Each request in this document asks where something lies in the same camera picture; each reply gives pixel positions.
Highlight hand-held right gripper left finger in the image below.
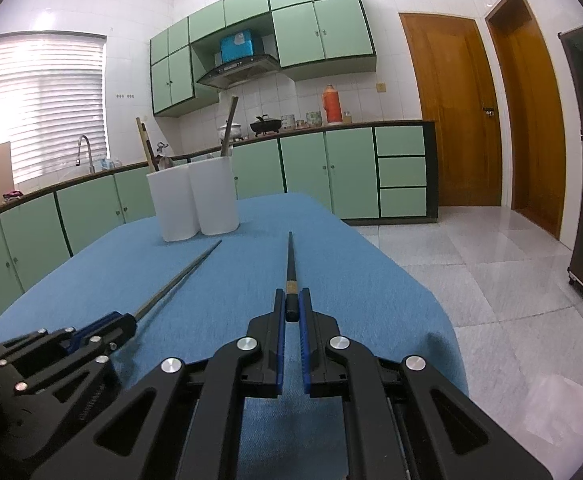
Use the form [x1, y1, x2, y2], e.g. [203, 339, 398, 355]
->
[31, 289, 286, 480]

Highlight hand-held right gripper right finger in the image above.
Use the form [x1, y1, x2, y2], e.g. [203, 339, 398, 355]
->
[299, 290, 549, 480]

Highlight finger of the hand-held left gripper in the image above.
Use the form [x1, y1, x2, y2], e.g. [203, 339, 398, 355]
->
[14, 314, 138, 396]
[0, 311, 122, 367]

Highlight black chopstick with gold band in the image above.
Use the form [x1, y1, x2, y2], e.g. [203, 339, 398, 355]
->
[284, 231, 300, 322]
[140, 122, 156, 173]

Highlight grey metal chopstick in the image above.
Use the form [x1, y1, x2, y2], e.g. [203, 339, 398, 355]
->
[134, 239, 222, 322]

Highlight white twin utensil holder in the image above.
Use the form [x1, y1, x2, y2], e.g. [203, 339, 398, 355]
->
[146, 156, 240, 242]

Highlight blue tablecloth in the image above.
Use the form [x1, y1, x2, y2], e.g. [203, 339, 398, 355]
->
[0, 192, 469, 480]

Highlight green lower kitchen cabinets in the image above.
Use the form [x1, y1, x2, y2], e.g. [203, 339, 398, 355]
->
[0, 120, 439, 327]

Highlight green kitchen cabinets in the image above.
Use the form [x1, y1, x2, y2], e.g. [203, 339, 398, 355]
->
[0, 120, 439, 327]
[150, 0, 377, 118]

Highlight metal kitchen faucet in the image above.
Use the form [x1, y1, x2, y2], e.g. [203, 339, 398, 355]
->
[76, 135, 96, 175]

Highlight brown wooden chopstick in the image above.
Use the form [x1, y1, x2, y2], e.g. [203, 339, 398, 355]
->
[136, 116, 153, 173]

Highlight white cooking pot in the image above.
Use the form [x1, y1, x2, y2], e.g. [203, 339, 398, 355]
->
[218, 121, 246, 142]

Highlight black wok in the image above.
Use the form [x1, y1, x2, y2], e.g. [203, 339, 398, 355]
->
[250, 115, 282, 137]

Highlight white window blind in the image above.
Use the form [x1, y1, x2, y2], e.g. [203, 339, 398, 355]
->
[0, 32, 108, 187]

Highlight brown chopstick in holder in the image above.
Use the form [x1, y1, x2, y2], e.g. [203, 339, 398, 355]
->
[220, 95, 239, 159]

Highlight orange thermos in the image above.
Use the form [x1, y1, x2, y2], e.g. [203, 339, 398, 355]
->
[321, 84, 343, 126]

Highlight black range hood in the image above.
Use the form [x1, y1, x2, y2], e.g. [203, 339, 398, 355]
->
[195, 54, 279, 90]

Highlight blue box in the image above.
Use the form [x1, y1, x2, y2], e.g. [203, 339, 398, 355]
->
[220, 30, 256, 62]

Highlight plain wooden door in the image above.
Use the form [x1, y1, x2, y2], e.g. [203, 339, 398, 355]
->
[485, 0, 565, 241]

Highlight green upper kitchen cabinets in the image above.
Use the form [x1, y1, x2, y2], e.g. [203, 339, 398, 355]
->
[150, 0, 377, 118]

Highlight wooden door with handle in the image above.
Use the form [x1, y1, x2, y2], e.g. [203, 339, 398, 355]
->
[399, 11, 505, 208]

